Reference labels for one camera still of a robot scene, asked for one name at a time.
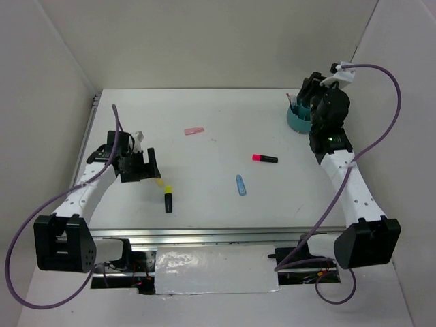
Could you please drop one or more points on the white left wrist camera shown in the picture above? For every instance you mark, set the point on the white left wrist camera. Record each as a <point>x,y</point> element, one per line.
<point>135,140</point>

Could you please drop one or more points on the teal round compartment container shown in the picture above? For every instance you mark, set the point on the teal round compartment container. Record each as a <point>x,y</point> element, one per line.
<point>300,123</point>

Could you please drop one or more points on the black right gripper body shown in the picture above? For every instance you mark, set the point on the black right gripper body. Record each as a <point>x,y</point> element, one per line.
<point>313,92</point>

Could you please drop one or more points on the pink pastel highlighter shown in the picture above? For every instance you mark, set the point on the pink pastel highlighter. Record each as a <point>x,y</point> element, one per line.
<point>193,130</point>

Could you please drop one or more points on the light blue pastel highlighter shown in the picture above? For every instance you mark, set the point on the light blue pastel highlighter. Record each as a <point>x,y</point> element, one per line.
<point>240,185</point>

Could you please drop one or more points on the aluminium table frame rail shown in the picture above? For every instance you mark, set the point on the aluminium table frame rail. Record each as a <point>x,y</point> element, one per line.
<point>207,236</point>

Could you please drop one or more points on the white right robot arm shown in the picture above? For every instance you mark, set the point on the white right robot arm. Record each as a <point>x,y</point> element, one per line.
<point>370,237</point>

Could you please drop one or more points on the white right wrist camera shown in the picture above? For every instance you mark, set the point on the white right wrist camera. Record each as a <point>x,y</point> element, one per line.
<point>342,75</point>

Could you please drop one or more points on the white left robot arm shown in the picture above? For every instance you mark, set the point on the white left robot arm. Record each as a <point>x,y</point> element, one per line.
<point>63,241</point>

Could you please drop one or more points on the white foil-covered board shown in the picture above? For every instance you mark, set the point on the white foil-covered board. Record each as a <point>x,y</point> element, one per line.
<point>232,269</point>

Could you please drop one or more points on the blue gel pen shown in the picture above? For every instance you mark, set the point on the blue gel pen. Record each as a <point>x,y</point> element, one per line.
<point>294,108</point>

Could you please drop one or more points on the red gel pen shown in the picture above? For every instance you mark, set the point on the red gel pen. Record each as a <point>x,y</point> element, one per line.
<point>289,99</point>

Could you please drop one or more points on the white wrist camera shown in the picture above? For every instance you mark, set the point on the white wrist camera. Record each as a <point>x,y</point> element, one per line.
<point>135,140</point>
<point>342,75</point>

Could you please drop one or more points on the black highlighter yellow cap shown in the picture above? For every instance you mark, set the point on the black highlighter yellow cap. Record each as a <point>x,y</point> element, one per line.
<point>168,199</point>

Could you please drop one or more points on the black highlighter pink cap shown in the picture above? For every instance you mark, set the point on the black highlighter pink cap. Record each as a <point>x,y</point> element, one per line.
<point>264,158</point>

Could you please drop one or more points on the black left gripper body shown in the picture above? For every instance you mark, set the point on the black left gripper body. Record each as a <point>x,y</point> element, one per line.
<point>134,169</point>

